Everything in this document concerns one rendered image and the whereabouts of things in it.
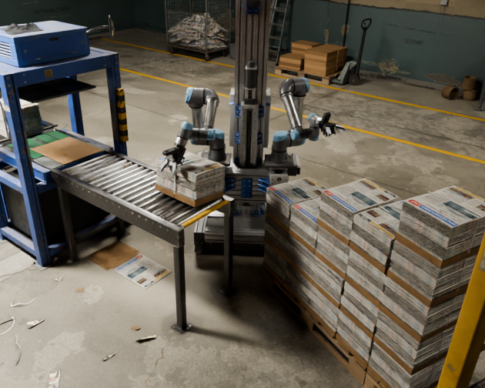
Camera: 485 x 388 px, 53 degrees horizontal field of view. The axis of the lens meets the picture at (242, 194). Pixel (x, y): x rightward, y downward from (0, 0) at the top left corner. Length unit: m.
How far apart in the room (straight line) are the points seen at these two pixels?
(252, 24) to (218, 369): 2.40
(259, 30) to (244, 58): 0.22
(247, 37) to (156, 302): 2.06
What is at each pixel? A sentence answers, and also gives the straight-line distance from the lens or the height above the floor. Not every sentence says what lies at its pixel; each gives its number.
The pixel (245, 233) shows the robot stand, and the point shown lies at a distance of 4.01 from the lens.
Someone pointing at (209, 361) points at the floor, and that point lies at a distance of 3.27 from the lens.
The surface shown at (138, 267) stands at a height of 0.01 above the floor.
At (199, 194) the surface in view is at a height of 0.91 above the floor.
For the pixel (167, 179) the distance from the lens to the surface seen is 3.28.
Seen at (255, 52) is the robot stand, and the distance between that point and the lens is 3.77.
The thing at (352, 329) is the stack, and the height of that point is 0.32.
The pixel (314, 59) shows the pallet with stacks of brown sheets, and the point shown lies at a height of 0.41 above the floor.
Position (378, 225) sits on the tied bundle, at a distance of 2.67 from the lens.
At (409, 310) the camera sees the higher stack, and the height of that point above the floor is 0.74.
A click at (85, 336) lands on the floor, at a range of 3.55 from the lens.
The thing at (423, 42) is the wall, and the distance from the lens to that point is 9.68.
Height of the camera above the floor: 2.39
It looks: 28 degrees down
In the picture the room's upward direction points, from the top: 2 degrees clockwise
